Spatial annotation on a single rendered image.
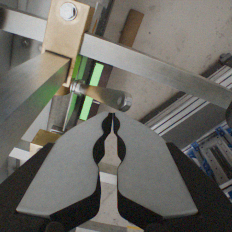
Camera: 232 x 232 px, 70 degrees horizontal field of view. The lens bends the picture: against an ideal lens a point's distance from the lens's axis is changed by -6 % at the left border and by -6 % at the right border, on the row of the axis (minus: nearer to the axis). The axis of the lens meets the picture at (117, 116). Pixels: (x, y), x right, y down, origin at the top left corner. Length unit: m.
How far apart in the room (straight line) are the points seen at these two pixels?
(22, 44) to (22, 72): 0.38
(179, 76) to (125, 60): 0.08
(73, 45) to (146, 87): 0.99
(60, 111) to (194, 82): 0.35
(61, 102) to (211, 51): 1.02
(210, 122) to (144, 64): 0.99
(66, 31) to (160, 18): 0.93
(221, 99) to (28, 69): 0.28
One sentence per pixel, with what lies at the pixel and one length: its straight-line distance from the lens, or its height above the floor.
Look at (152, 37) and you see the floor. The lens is 1.14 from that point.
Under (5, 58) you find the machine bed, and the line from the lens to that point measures 0.57.
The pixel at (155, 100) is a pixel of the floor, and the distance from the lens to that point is 1.25.
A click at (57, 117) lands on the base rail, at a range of 0.51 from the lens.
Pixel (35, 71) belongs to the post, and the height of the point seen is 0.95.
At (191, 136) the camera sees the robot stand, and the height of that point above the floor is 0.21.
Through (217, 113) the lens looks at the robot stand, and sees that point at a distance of 1.20.
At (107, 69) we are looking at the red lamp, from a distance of 0.43.
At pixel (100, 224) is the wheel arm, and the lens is 0.61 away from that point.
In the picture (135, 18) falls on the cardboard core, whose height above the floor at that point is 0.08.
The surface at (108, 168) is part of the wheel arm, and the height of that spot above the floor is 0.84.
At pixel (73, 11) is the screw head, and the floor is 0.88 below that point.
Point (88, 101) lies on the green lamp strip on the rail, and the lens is 0.46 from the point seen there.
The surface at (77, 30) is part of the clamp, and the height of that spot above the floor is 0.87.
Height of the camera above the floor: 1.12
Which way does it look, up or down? 60 degrees down
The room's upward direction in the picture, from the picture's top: 180 degrees counter-clockwise
